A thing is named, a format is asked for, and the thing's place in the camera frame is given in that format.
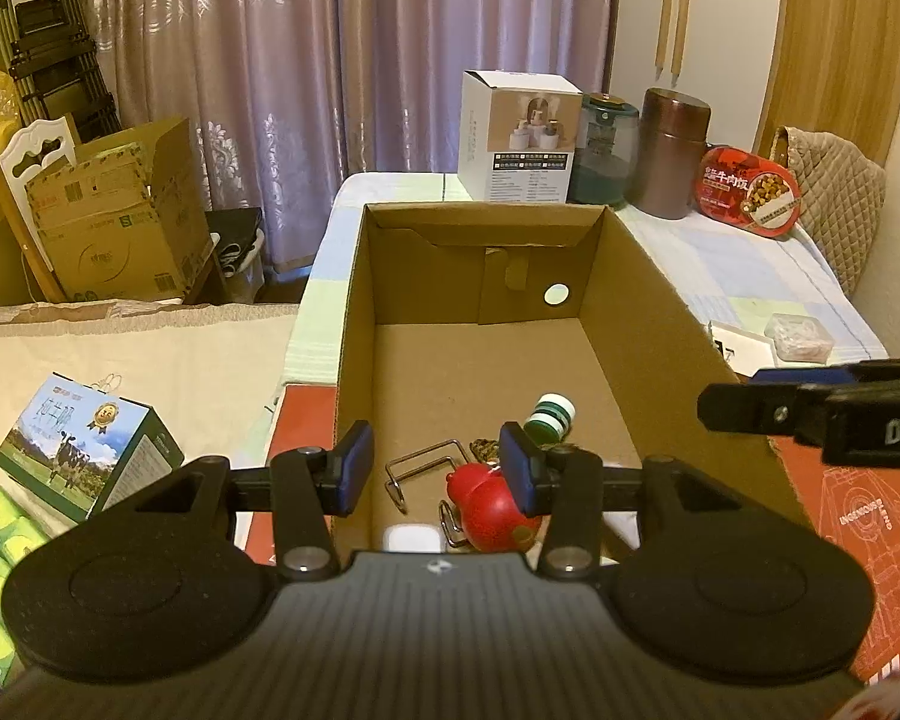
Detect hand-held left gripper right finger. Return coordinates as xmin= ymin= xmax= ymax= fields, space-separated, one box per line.
xmin=499 ymin=422 xmax=743 ymax=579

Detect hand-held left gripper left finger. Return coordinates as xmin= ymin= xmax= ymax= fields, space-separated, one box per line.
xmin=131 ymin=420 xmax=377 ymax=585

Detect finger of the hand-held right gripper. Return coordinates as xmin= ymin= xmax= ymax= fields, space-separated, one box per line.
xmin=697 ymin=380 xmax=835 ymax=446
xmin=746 ymin=359 xmax=900 ymax=386

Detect red round toy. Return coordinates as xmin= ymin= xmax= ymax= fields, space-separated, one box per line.
xmin=439 ymin=462 xmax=542 ymax=554

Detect green lip salve jar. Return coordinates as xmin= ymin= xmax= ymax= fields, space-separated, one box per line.
xmin=523 ymin=391 xmax=576 ymax=445

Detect bent metal wire bracket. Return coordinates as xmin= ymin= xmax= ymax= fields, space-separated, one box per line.
xmin=384 ymin=440 xmax=471 ymax=515

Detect white remote control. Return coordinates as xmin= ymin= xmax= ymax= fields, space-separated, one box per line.
xmin=384 ymin=526 xmax=445 ymax=553

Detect brown cardboard box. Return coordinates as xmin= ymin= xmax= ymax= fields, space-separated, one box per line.
xmin=333 ymin=202 xmax=812 ymax=565

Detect clear plastic container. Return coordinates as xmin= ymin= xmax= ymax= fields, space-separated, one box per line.
xmin=764 ymin=312 xmax=835 ymax=364

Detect small white flat box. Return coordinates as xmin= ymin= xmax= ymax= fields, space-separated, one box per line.
xmin=708 ymin=318 xmax=779 ymax=377

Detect red printed mat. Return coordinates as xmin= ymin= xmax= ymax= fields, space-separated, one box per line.
xmin=242 ymin=381 xmax=900 ymax=685

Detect beige quilted cushion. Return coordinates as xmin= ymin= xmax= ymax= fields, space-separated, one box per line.
xmin=768 ymin=125 xmax=888 ymax=295

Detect beige bed blanket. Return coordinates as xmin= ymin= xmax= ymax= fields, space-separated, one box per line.
xmin=0 ymin=303 xmax=302 ymax=542

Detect red oval food container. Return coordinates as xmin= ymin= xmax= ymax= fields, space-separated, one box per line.
xmin=693 ymin=145 xmax=804 ymax=240

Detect black shopping bag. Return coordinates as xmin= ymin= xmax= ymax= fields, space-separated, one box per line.
xmin=205 ymin=207 xmax=266 ymax=306

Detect brown metal canister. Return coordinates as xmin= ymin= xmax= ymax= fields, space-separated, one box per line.
xmin=629 ymin=86 xmax=714 ymax=221

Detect green blue milk carton box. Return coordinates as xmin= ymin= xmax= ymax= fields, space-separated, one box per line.
xmin=0 ymin=370 xmax=186 ymax=524

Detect dark green glass jar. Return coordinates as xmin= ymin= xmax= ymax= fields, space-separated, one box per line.
xmin=569 ymin=91 xmax=641 ymax=206

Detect white product box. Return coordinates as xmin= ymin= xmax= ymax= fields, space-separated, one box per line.
xmin=457 ymin=69 xmax=581 ymax=204

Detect brown printed cardboard carton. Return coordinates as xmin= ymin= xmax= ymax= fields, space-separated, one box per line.
xmin=23 ymin=117 xmax=216 ymax=306

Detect wooden wardrobe door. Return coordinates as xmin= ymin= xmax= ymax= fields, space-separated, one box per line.
xmin=753 ymin=0 xmax=900 ymax=167

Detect pack of green tissue packets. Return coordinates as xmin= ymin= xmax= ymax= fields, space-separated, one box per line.
xmin=0 ymin=479 xmax=55 ymax=692

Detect purple patterned curtain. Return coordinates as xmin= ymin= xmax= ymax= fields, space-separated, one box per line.
xmin=78 ymin=0 xmax=617 ymax=287

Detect white carved chair back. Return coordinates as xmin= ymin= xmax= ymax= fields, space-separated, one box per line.
xmin=0 ymin=113 xmax=85 ymax=302

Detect folded metal hand cart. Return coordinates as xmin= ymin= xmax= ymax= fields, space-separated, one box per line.
xmin=0 ymin=0 xmax=122 ymax=145

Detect wooden door handle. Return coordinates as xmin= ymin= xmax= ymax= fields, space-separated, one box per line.
xmin=653 ymin=0 xmax=675 ymax=81
xmin=670 ymin=0 xmax=692 ymax=85

